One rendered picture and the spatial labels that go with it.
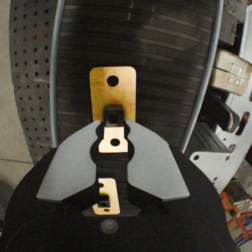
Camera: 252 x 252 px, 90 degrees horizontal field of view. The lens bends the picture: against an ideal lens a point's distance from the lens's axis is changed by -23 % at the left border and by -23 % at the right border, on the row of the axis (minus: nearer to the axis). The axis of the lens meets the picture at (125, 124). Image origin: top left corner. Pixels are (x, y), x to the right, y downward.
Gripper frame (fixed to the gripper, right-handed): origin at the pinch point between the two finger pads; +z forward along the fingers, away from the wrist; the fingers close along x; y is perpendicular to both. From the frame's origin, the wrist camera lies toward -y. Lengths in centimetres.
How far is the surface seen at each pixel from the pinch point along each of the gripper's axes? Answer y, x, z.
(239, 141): 16.3, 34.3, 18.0
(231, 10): -13.8, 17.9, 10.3
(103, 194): 11.3, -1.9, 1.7
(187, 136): 2.4, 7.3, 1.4
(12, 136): 74, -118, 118
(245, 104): 4.9, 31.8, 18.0
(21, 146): 87, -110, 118
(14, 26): -20, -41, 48
